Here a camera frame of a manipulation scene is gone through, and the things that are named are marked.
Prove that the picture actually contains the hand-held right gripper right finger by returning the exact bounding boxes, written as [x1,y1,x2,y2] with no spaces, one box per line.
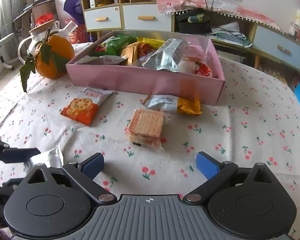
[182,151,280,203]

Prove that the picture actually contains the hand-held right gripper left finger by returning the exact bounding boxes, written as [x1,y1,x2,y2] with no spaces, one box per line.
[22,152,117,204]

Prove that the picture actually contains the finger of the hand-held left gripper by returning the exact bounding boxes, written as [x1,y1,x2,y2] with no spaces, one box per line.
[0,131,42,163]
[0,179,23,228]

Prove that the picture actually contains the clear sandwich cracker packet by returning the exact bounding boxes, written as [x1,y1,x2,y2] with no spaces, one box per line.
[125,109,167,150]

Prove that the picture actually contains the pink cardboard box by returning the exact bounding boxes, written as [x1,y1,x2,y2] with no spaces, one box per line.
[65,30,226,105]

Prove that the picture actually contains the cherry print tablecloth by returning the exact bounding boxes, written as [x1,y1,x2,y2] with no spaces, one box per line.
[0,42,300,240]

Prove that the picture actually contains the orange biscuit packet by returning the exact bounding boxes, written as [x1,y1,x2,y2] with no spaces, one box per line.
[60,86,115,127]

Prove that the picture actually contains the grey and yellow snack packet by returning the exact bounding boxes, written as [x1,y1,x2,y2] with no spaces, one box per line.
[142,94,202,115]

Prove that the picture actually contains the white red label snack packet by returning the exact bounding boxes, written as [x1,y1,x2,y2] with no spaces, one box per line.
[74,55,127,66]

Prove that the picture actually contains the large orange fruit with leaves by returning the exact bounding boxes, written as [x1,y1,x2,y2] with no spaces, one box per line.
[20,29,75,93]

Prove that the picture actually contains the white office chair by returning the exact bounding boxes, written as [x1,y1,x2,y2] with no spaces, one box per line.
[0,17,17,83]

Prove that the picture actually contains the pink and white snack packet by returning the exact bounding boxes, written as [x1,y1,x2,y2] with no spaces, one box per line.
[182,44,205,68]

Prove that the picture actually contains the yellow egg tray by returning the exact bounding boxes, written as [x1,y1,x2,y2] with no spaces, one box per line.
[259,64,290,85]

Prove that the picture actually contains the tan biscuit packet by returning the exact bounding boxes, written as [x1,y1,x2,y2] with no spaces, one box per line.
[121,42,140,65]

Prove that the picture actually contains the silver snack packet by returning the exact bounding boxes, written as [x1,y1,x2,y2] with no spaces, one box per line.
[142,39,188,72]

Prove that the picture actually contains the green snack packet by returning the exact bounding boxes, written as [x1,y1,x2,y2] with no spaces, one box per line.
[95,36,137,55]

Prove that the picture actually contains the glass pitcher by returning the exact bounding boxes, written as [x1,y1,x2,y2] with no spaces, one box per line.
[17,20,79,64]

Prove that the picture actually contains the red printed bag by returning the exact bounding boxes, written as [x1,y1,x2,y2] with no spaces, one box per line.
[69,25,90,44]

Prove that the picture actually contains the folded white clothes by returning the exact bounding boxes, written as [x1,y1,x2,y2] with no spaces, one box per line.
[210,21,253,48]

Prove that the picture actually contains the black case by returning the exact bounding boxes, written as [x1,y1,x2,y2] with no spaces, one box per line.
[176,9,212,34]

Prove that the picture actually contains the wooden side shelf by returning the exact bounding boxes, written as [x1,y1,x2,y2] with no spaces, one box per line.
[12,0,55,38]

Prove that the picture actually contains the purple round object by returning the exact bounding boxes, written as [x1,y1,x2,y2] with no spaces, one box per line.
[64,0,84,30]

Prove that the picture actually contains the pink cherry print cloth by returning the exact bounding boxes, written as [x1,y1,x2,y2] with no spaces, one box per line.
[157,0,285,33]

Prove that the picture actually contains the white bottle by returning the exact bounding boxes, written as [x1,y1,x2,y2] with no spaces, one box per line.
[289,9,300,39]

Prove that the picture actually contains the pale blue drawer orange handle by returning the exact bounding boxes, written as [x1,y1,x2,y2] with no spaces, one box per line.
[252,25,300,72]

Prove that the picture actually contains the white drawer orange handle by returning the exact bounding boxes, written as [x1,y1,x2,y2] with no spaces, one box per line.
[84,6,122,31]
[122,4,172,32]

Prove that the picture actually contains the black power cable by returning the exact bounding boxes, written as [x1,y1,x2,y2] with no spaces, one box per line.
[201,0,248,48]

